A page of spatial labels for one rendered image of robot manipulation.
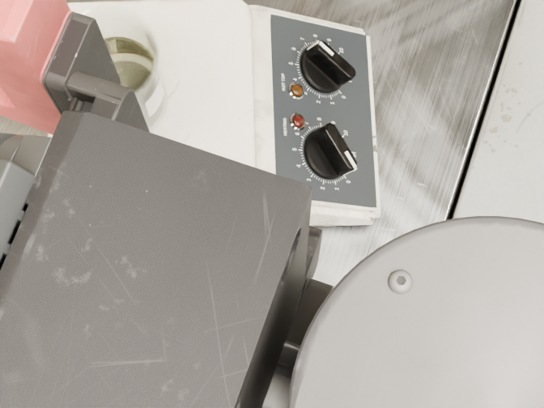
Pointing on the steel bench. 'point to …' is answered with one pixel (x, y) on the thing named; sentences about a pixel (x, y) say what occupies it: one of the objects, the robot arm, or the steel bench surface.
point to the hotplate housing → (344, 217)
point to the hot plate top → (203, 72)
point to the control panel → (322, 111)
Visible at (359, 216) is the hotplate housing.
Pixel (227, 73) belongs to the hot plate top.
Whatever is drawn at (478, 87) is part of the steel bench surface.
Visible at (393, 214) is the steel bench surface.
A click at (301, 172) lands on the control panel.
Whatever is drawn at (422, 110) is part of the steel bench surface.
